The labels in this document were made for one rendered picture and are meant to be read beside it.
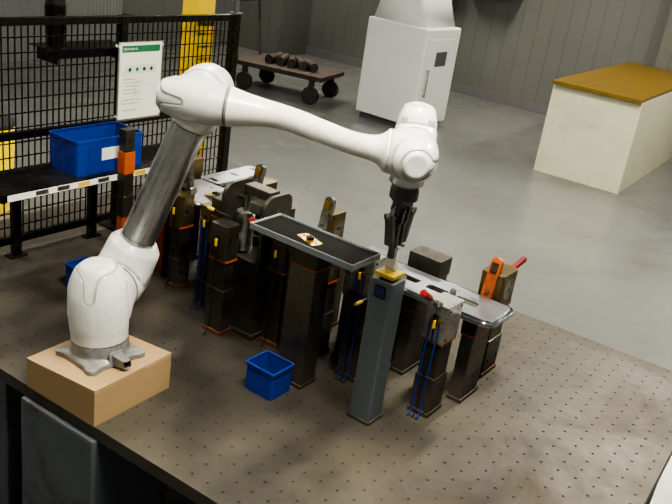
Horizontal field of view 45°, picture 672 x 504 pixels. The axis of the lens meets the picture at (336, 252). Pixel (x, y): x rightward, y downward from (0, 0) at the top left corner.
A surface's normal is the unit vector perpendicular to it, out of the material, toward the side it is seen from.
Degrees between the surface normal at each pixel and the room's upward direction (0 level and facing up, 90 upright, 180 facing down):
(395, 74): 90
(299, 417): 0
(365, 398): 90
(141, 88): 90
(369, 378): 90
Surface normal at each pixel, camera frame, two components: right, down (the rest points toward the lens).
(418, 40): -0.62, 0.22
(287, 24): 0.82, 0.32
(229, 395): 0.14, -0.91
